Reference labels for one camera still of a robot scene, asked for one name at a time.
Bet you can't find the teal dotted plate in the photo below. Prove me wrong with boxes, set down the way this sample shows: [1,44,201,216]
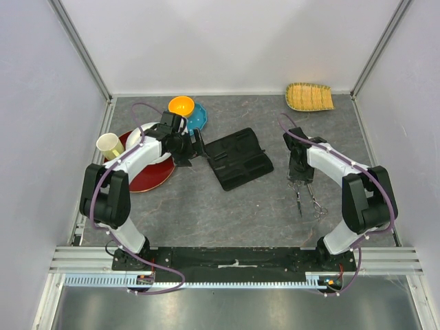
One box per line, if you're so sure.
[186,102,208,136]

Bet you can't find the silver scissors with black blades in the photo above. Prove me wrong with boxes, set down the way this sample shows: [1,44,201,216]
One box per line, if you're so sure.
[288,181,303,217]

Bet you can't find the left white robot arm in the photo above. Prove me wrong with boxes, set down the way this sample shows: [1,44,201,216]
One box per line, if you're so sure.
[79,111,207,270]

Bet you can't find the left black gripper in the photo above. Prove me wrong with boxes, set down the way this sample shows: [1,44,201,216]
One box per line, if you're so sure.
[170,129,210,168]

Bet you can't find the orange bowl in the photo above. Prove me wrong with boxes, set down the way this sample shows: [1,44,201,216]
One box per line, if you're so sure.
[168,96,195,118]

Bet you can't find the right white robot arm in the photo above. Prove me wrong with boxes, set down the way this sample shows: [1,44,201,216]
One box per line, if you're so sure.
[283,127,398,271]

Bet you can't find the black zipper tool case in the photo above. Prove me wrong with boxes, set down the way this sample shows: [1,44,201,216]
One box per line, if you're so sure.
[206,127,274,191]

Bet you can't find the silver thinning scissors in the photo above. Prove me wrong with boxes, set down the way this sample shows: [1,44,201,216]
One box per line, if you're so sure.
[306,184,328,219]

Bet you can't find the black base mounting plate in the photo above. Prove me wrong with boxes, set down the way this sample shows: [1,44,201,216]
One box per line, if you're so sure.
[111,245,355,283]

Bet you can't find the red round plate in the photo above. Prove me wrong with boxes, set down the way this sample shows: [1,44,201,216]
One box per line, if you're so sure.
[118,131,175,193]

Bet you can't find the cream yellow mug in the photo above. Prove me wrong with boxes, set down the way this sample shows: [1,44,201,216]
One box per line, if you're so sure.
[96,133,124,160]

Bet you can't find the woven bamboo basket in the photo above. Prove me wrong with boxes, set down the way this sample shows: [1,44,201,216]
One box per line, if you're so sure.
[285,82,335,112]

